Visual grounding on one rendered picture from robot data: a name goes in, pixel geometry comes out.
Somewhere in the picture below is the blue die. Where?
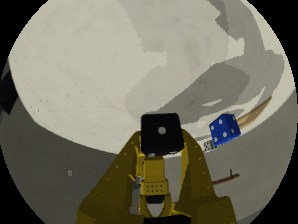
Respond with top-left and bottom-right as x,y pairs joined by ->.
209,114 -> 241,146

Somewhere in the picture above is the tan flat mat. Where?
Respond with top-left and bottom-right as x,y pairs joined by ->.
236,96 -> 272,130

